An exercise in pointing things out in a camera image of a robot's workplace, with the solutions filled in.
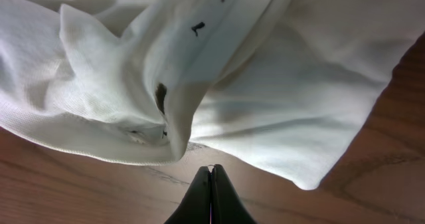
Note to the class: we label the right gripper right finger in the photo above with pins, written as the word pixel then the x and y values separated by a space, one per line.
pixel 226 206

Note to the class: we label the white t-shirt black logo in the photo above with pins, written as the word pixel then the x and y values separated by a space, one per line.
pixel 284 85

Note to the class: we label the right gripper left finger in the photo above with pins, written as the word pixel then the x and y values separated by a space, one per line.
pixel 196 204

